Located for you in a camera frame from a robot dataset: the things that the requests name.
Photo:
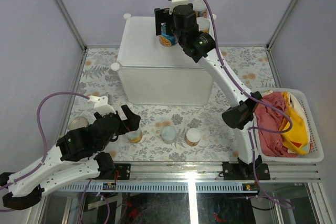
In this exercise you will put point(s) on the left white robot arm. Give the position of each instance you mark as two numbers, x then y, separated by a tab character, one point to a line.
76	156

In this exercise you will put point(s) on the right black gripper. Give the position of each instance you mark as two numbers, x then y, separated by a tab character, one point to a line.
161	16

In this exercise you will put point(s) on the yellow cloth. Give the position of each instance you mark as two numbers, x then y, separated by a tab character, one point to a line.
297	140

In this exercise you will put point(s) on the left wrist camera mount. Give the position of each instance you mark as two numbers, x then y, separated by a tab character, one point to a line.
101	105

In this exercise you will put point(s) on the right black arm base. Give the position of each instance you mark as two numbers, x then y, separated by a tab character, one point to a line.
243	171

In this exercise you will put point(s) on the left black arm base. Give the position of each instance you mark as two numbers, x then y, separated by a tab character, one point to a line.
109	170

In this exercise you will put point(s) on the blue can silver top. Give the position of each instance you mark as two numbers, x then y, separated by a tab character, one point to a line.
78	122

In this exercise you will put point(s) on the white slotted cable duct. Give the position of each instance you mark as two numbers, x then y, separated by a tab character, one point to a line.
174	187

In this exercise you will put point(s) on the wide orange can white lid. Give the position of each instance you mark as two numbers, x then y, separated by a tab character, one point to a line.
134	136

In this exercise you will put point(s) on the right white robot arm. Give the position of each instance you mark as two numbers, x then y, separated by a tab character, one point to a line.
202	48

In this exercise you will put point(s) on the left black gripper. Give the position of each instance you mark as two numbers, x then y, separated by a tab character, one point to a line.
133	123

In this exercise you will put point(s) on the white plastic cube cabinet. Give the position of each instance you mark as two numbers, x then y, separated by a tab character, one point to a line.
151	73

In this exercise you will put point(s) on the aluminium rail frame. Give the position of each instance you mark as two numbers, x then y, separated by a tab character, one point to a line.
212	171

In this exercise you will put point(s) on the short orange can white lid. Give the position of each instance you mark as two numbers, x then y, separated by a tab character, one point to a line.
193	137

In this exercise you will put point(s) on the red cloth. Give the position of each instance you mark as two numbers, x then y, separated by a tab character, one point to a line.
267	118

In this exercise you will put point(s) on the white laundry basket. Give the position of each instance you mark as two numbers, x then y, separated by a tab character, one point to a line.
316	153

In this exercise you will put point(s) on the tall can with spoon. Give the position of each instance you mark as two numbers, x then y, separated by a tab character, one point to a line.
203	24

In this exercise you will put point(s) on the blue can with clear lid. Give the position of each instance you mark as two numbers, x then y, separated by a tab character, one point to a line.
166	40

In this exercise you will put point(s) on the orange tall can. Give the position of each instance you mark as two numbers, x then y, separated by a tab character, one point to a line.
200	8

